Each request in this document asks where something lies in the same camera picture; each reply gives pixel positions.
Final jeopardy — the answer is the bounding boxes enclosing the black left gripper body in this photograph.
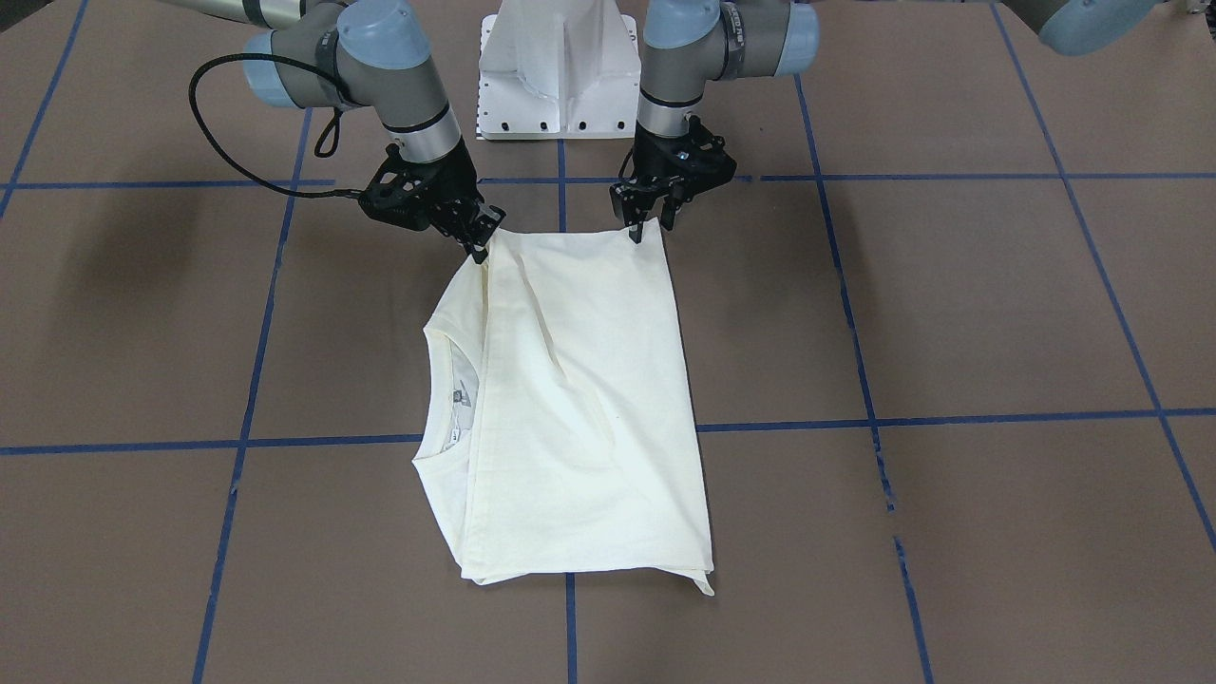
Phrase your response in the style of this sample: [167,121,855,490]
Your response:
[609,116,737,222]

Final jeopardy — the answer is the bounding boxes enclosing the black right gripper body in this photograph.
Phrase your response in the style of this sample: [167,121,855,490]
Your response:
[358,142,486,239]

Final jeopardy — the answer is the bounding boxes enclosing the cream long sleeve shirt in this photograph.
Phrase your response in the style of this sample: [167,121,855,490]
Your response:
[413,219,715,595]

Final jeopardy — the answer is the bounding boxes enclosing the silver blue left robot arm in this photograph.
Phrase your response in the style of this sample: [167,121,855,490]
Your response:
[610,1,821,243]

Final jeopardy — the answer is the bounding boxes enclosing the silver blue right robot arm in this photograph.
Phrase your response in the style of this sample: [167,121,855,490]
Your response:
[185,1,505,260]

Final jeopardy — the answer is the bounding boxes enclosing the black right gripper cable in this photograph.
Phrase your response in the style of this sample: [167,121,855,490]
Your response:
[188,54,373,200]

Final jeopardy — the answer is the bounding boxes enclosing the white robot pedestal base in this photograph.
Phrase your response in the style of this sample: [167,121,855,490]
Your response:
[475,1,641,142]

